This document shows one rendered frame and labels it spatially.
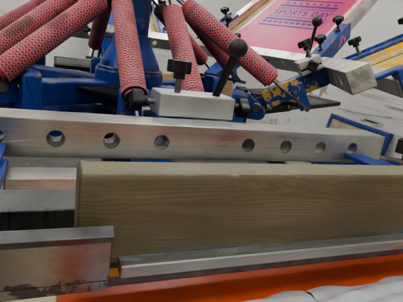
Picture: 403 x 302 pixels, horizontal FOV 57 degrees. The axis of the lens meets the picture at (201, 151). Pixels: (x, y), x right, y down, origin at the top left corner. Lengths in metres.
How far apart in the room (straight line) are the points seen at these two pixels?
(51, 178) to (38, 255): 0.18
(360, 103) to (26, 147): 2.83
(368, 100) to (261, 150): 2.53
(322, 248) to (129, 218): 0.17
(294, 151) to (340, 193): 0.27
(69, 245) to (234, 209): 0.13
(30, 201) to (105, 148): 0.22
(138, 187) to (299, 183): 0.14
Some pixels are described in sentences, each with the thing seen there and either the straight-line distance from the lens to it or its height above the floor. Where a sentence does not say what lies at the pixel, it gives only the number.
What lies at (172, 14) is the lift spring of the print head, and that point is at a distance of 0.93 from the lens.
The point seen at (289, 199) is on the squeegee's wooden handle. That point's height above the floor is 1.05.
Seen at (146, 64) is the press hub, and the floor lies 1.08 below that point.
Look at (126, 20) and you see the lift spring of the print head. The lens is 0.86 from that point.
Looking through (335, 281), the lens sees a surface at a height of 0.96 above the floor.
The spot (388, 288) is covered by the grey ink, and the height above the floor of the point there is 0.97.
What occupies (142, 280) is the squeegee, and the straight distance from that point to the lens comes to 0.32.
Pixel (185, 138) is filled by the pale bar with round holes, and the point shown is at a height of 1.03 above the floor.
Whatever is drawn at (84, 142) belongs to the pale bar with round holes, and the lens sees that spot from 0.50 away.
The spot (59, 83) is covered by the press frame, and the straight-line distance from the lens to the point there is 0.97.
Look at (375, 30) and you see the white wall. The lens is 3.16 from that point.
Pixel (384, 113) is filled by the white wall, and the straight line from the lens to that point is 2.97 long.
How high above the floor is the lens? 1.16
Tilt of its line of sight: 16 degrees down
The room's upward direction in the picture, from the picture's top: 8 degrees clockwise
